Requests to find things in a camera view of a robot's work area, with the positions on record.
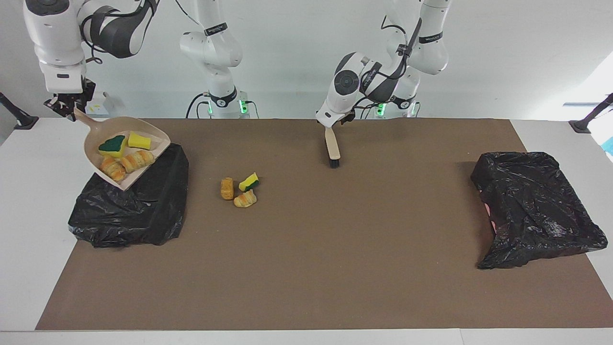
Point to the yellow green sponge piece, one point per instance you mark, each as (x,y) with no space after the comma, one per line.
(112,145)
(248,182)

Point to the brown table mat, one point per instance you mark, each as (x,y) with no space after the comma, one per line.
(306,297)

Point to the blue object at edge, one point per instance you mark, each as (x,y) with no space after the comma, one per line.
(609,145)

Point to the beige plastic dustpan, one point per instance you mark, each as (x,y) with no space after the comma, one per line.
(122,125)

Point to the green-lit right base box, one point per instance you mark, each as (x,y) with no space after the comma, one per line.
(244,104)

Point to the green-lit base box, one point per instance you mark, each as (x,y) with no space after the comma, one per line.
(244,104)
(380,108)

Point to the brown toy bread roll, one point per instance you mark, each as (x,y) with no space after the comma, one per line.
(227,189)

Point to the white wall power box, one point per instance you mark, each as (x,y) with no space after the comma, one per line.
(103,108)

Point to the black bag-lined pink bin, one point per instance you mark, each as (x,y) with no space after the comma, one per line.
(531,211)

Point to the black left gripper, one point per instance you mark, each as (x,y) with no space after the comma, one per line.
(347,117)

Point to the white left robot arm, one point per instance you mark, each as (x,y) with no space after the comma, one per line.
(349,81)

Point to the green-lit left base box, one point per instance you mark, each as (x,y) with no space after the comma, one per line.
(380,108)

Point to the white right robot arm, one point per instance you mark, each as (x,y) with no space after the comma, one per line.
(57,38)

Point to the toy croissant pastry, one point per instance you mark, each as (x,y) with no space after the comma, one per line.
(138,161)
(245,199)
(113,168)

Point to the beige brush with black bristles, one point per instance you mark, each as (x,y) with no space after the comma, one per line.
(332,143)

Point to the black bag-lined trash bin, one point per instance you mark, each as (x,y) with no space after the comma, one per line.
(143,215)

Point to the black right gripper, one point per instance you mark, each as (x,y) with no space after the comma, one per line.
(72,100)

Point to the black camera stand clamp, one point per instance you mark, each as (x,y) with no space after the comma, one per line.
(582,125)
(21,120)

